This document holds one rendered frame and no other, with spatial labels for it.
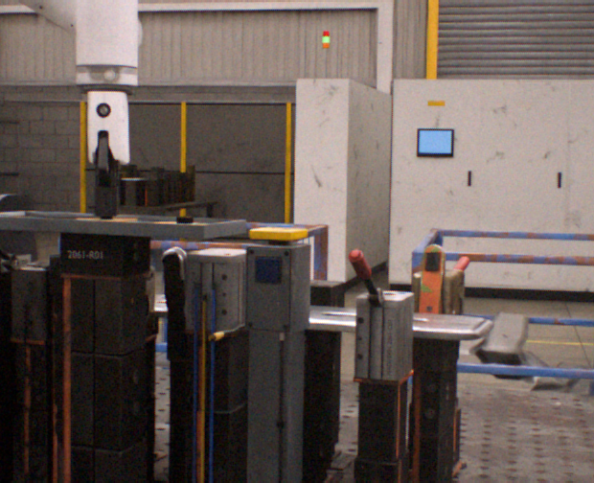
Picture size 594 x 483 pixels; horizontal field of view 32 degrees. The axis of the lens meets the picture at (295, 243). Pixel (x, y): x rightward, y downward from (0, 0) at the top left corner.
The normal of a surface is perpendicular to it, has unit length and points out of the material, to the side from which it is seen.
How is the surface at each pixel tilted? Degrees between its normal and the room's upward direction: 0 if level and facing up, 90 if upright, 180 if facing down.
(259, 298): 90
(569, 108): 90
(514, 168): 90
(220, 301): 90
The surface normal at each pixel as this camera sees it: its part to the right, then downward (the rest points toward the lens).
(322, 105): -0.26, 0.07
